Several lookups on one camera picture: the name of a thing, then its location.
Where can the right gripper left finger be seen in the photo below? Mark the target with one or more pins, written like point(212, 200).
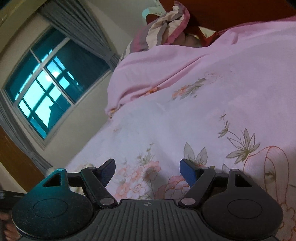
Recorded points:
point(52, 210)

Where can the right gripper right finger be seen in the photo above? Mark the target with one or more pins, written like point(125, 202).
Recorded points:
point(229, 205)

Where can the pale yellow cloth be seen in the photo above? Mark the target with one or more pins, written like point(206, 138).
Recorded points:
point(75, 183)

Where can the person's hand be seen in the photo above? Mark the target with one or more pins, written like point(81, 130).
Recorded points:
point(10, 231)

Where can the brown wooden door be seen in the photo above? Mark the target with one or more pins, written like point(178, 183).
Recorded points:
point(18, 164)

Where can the grey left curtain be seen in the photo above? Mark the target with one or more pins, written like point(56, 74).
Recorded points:
point(16, 134)

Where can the pink floral bed sheet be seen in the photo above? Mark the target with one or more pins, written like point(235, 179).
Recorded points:
point(223, 124)

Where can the white framed window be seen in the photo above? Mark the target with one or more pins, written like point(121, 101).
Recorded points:
point(49, 81)

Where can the pink folded blanket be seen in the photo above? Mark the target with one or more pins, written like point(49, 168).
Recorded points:
point(162, 66)

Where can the striped colourful pillow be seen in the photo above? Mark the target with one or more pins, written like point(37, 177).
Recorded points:
point(176, 27)

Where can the red wooden headboard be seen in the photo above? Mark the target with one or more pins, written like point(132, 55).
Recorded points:
point(220, 15)

